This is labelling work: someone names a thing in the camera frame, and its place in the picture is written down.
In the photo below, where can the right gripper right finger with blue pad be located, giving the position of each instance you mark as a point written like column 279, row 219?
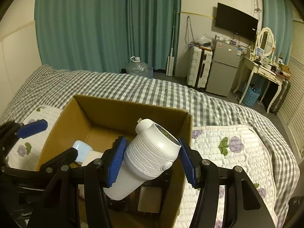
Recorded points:
column 243, row 205

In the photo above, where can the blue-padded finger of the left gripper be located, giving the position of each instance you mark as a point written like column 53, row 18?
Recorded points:
column 30, row 129

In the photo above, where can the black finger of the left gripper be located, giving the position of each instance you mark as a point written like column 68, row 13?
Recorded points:
column 66, row 158

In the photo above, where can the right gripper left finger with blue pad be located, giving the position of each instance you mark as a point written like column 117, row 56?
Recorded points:
column 99, row 174

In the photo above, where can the light blue earbuds case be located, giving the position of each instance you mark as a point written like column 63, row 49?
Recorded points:
column 82, row 149

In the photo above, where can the white hair dryer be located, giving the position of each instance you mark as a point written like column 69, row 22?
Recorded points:
column 149, row 154

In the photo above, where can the white power adapter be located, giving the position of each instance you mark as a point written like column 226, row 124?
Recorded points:
column 150, row 199

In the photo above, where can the grey checkered bed cover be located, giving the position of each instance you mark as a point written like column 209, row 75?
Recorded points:
column 48, row 86

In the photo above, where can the white floral quilt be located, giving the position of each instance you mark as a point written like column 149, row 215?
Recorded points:
column 225, row 146

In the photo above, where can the brown cardboard box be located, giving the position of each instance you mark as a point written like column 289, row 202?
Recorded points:
column 99, row 122

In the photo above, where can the white louvered wardrobe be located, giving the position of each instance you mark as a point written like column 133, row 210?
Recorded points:
column 292, row 108

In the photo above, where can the dark suitcase beside table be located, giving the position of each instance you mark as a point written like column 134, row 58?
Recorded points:
column 278, row 102

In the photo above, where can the clear water jug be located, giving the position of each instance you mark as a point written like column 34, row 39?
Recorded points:
column 138, row 68

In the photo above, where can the blue laundry basket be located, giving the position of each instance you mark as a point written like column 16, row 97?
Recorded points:
column 252, row 94

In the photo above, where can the large teal curtain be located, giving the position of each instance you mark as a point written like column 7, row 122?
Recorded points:
column 102, row 35

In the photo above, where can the white flat mop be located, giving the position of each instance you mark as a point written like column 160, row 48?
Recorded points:
column 170, row 58

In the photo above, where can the white dressing table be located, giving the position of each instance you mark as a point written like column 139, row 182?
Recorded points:
column 258, row 75

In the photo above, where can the grey mini fridge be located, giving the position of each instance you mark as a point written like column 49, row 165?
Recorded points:
column 225, row 62

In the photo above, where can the white suitcase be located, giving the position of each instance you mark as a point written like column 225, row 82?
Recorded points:
column 199, row 66

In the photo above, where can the white oval vanity mirror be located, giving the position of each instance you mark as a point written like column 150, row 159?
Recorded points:
column 265, row 42

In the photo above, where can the teal curtain by wardrobe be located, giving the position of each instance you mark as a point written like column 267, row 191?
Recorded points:
column 278, row 16

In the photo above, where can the black wall television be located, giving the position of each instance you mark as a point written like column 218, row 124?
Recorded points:
column 236, row 21

